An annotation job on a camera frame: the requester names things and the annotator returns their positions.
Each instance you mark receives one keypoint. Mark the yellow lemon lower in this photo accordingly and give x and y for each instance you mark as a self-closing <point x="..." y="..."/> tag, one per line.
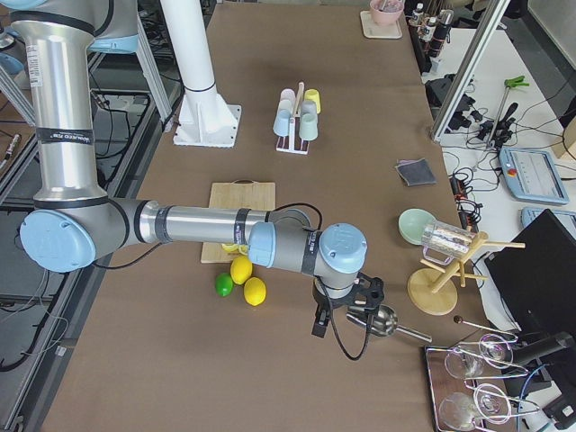
<point x="254" y="291"/>

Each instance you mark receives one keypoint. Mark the green clamp tool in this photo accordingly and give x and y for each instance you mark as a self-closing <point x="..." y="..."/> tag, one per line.
<point x="498" y="120"/>

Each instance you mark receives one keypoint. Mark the white wire cup holder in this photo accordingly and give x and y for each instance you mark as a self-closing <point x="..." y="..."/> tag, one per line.
<point x="289" y="144"/>

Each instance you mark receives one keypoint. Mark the lemon slice upper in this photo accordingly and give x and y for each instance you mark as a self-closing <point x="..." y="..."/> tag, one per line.
<point x="229" y="247"/>

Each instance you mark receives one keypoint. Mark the blue teach pendant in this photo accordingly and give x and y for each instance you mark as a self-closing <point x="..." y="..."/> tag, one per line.
<point x="567" y="218"/>
<point x="531" y="176"/>

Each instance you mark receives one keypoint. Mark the yellow cup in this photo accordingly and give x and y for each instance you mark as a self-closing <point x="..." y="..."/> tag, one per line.
<point x="314" y="95"/>

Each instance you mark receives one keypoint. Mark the green bowl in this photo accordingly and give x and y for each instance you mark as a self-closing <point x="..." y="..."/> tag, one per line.
<point x="411" y="224"/>

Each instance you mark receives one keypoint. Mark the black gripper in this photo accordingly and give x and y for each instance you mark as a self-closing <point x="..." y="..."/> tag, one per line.
<point x="323" y="301"/>

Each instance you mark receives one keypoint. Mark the black monitor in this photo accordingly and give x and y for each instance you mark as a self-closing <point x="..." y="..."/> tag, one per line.
<point x="537" y="283"/>

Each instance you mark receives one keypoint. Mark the mint green cup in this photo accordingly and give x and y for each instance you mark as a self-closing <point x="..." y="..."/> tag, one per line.
<point x="308" y="129"/>

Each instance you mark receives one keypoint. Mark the beige tray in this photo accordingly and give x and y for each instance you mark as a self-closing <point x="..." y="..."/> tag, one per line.
<point x="373" y="30"/>

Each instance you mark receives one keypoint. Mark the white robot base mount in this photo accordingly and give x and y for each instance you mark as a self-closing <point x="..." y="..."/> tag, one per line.
<point x="205" y="119"/>

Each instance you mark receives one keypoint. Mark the grey cup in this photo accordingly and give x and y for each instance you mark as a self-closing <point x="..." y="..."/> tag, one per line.
<point x="308" y="106"/>

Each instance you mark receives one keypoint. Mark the wooden mug tree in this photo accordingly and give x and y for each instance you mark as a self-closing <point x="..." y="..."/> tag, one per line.
<point x="432" y="290"/>

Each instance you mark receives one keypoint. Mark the yellow lemon upper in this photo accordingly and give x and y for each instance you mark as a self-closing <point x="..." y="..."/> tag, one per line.
<point x="241" y="270"/>

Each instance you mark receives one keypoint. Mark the metal scoop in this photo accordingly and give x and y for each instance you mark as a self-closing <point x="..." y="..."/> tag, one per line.
<point x="383" y="323"/>

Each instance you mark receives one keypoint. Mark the light blue cup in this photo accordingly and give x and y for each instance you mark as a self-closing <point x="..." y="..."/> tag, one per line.
<point x="281" y="125"/>

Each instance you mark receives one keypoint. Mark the yellow lemon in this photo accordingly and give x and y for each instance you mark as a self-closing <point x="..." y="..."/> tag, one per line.
<point x="241" y="270"/>
<point x="254" y="291"/>

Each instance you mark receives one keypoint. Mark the wine glass rack tray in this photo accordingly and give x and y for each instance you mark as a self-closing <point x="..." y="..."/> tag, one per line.
<point x="466" y="383"/>

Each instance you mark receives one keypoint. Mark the pink bowl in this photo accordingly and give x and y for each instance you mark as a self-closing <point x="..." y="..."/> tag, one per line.
<point x="386" y="12"/>

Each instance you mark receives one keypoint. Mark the pink cup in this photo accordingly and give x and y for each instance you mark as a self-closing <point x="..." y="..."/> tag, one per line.
<point x="288" y="94"/>

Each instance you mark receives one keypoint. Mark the grey folded cloth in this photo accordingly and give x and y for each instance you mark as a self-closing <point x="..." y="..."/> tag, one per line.
<point x="415" y="172"/>

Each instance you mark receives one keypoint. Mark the bamboo cutting board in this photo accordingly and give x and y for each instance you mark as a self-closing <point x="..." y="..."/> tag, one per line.
<point x="241" y="194"/>

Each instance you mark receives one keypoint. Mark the black thermos bottle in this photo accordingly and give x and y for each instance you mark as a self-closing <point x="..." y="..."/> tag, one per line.
<point x="442" y="29"/>

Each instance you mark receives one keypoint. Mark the green lime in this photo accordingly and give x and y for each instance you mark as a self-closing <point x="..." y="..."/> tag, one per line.
<point x="224" y="284"/>

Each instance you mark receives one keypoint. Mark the black power strip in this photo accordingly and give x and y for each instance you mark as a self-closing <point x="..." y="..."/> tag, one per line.
<point x="469" y="211"/>

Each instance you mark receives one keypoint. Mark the white cup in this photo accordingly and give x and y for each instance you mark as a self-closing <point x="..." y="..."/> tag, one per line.
<point x="286" y="104"/>

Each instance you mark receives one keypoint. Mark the aluminium frame post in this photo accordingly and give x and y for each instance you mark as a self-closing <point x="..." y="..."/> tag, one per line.
<point x="487" y="26"/>

